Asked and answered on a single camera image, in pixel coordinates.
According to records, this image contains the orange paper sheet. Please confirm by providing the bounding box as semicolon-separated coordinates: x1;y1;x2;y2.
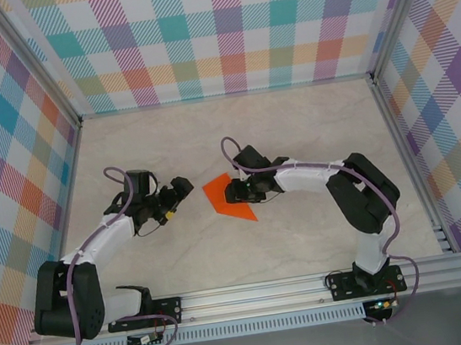
200;169;260;230

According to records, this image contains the black circuit board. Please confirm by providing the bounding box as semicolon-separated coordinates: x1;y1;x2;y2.
126;330;165;345

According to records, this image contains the small circuit board green light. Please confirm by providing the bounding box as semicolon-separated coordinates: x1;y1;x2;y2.
366;297;396;314

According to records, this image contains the right gripper thin black wire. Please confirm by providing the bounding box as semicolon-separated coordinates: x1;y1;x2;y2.
258;190;286;204

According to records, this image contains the gripper thin black wire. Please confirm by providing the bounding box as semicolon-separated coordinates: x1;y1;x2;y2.
132;218;168;240
258;190;286;204

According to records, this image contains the left gripper thin black wire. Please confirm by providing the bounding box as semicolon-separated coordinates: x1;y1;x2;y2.
132;218;168;240

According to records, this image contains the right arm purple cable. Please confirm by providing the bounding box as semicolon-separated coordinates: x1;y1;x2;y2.
218;114;427;344

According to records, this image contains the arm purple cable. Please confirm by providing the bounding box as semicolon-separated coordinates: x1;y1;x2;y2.
218;114;427;344
51;160;182;345

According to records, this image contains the aluminium frame floor rail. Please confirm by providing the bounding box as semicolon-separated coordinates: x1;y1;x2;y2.
27;121;107;312
78;72;375;121
369;71;457;262

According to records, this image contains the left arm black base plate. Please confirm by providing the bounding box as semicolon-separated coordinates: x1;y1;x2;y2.
105;295;186;335

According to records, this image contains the wide aluminium mounting rail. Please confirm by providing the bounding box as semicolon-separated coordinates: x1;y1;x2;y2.
23;251;461;345

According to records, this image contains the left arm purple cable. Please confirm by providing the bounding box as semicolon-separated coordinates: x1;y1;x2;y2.
51;160;182;345

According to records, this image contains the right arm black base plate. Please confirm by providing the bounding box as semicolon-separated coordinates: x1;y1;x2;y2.
326;263;408;303

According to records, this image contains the perforated metal cable duct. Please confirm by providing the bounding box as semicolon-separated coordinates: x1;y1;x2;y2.
68;305;369;345

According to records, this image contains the aluminium frame post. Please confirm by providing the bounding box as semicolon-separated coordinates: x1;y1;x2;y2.
0;0;83;137
359;0;452;85

